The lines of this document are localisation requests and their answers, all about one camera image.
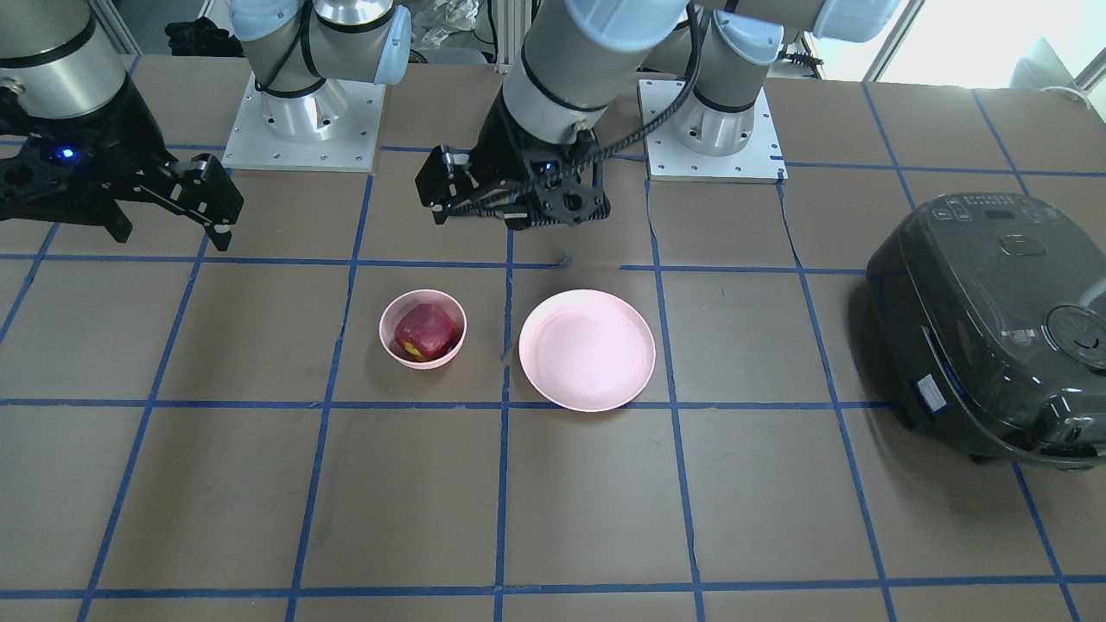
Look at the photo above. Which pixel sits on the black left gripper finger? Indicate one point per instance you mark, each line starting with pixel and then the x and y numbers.
pixel 444 184

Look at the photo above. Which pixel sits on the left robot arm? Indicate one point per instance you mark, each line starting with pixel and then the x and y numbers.
pixel 579 55

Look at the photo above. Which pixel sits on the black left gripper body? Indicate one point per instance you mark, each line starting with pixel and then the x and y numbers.
pixel 496 145

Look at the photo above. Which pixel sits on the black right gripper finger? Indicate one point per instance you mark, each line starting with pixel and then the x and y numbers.
pixel 200 189

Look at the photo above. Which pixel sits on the pink plate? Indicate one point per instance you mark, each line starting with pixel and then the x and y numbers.
pixel 587 350

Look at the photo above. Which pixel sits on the red apple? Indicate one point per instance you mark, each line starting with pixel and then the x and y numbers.
pixel 426 333

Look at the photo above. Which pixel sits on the aluminium frame post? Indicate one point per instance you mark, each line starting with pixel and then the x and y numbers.
pixel 511 22

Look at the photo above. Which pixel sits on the black rice cooker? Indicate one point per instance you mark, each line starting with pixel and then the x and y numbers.
pixel 992 308

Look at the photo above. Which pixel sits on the pink bowl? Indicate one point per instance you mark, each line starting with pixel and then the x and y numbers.
pixel 397 308

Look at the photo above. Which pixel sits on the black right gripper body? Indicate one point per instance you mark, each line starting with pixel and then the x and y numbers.
pixel 128 121

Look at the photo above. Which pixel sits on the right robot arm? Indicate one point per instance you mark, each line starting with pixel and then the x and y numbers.
pixel 61 65

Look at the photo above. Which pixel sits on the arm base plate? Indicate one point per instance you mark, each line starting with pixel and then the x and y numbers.
pixel 334 129
pixel 699 144

